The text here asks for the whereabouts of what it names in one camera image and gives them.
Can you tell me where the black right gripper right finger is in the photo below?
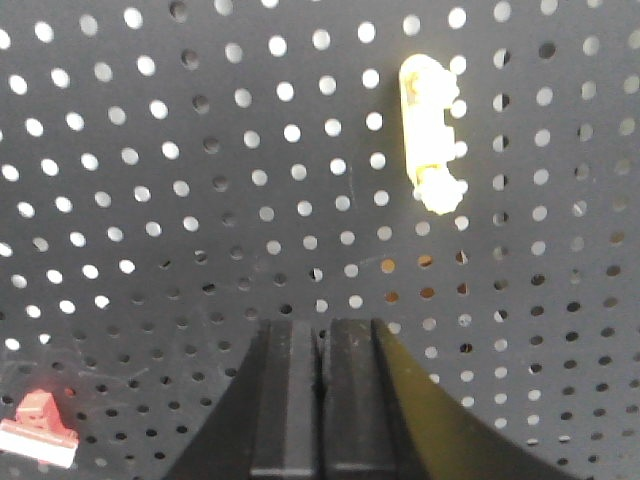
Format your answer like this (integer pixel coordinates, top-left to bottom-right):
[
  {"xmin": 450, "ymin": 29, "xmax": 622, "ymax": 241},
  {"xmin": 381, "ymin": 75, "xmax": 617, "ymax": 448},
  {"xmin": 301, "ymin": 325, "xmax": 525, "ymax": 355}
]
[{"xmin": 322, "ymin": 319, "xmax": 396, "ymax": 475}]

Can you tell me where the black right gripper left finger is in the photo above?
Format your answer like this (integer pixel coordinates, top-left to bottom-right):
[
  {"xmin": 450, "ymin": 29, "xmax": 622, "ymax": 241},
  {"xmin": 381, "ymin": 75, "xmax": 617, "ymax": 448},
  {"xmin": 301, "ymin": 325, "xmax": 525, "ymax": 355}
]
[{"xmin": 250, "ymin": 321, "xmax": 320, "ymax": 476}]

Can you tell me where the red white lever switch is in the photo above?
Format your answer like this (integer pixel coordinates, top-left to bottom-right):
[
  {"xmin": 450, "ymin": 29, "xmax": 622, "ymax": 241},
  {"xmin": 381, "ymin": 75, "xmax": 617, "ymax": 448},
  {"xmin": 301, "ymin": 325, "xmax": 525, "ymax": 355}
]
[{"xmin": 1, "ymin": 389, "xmax": 79, "ymax": 469}]

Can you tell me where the yellow vertical switch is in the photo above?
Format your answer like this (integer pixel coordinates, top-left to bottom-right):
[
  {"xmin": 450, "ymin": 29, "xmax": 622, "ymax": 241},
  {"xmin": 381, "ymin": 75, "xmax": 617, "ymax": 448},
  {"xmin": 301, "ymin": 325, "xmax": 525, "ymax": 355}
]
[{"xmin": 398, "ymin": 54, "xmax": 468, "ymax": 215}]

